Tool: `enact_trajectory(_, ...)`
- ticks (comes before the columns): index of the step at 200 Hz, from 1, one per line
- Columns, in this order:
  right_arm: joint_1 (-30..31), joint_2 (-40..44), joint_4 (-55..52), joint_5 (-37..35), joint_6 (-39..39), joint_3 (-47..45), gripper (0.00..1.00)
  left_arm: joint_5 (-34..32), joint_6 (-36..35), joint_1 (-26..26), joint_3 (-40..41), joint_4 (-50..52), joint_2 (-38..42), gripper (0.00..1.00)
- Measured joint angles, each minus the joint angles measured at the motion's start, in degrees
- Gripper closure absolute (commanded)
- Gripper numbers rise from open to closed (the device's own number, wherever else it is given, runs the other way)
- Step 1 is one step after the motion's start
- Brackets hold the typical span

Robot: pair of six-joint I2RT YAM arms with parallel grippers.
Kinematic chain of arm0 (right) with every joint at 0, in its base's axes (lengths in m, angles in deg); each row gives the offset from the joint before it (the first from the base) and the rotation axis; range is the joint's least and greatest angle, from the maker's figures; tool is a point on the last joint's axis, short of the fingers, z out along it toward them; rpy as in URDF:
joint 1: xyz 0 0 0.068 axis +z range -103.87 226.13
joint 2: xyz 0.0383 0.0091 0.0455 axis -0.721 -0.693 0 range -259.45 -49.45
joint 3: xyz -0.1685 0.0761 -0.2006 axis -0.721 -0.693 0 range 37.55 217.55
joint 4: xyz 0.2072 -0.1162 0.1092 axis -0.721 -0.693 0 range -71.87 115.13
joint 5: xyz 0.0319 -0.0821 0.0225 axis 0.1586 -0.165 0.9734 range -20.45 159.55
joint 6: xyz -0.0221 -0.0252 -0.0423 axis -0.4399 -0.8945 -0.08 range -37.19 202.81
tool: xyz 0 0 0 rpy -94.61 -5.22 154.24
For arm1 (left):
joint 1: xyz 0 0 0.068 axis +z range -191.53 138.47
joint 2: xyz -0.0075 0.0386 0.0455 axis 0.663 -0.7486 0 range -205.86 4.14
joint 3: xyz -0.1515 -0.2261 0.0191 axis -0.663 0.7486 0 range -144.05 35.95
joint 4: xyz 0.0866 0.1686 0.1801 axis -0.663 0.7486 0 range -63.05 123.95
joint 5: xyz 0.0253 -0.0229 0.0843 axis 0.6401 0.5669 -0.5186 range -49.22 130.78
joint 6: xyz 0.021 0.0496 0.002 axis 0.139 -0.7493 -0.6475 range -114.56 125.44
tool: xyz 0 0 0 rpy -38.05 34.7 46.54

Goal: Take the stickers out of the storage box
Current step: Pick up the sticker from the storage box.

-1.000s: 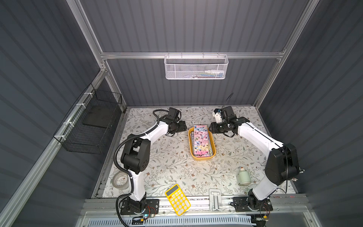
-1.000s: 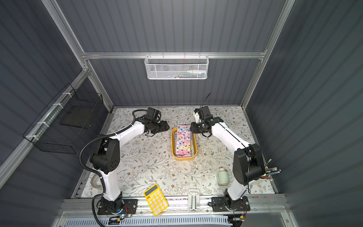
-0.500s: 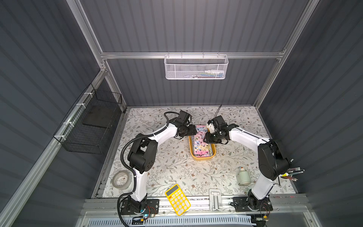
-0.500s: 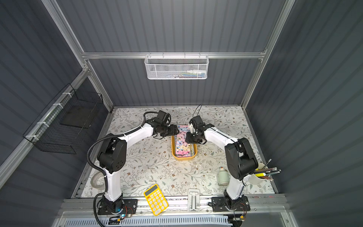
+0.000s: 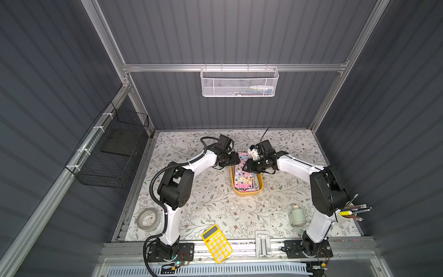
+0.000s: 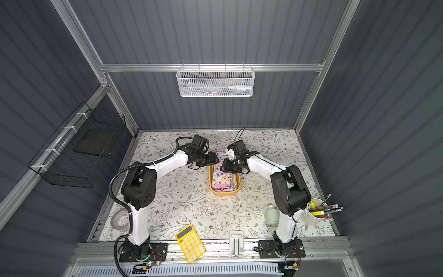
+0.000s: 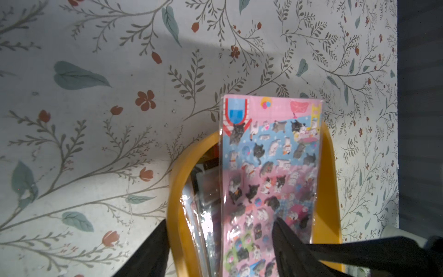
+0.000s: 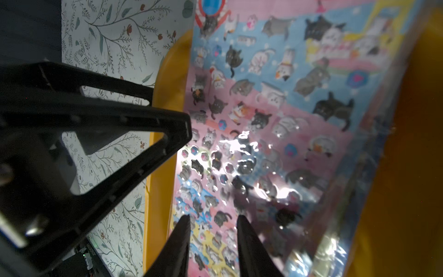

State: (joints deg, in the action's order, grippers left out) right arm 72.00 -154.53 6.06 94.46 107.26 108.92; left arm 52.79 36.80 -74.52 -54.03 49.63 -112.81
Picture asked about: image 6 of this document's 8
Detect yellow storage tray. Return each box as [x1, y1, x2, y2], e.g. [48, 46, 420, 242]
[209, 165, 241, 197]

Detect black wire basket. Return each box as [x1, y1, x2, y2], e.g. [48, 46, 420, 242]
[28, 103, 126, 189]

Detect items in white basket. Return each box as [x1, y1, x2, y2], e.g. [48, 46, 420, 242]
[202, 85, 253, 96]

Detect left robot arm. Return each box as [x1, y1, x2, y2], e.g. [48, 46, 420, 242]
[108, 135, 219, 256]

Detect pale green bottle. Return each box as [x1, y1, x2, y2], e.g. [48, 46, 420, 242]
[264, 203, 280, 227]

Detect white wire basket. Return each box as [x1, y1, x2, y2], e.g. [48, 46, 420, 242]
[176, 68, 256, 98]

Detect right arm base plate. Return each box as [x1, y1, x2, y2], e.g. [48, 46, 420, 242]
[253, 239, 306, 259]

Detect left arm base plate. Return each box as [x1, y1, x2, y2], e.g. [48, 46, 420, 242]
[117, 242, 169, 263]

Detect pink cat sticker sheet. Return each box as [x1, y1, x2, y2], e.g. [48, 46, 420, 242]
[210, 152, 236, 193]

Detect white pen cup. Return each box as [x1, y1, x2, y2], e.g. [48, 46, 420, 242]
[301, 199, 327, 226]

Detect white metal bracket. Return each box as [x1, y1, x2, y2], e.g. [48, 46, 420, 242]
[228, 230, 244, 259]

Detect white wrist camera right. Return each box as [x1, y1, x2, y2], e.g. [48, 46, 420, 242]
[226, 145, 235, 160]

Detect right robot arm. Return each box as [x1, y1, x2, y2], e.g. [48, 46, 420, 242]
[221, 140, 311, 255]

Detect white tape roll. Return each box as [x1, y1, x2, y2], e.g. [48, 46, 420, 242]
[110, 208, 129, 232]

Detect yellow calculator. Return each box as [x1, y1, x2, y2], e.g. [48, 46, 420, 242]
[175, 225, 206, 264]

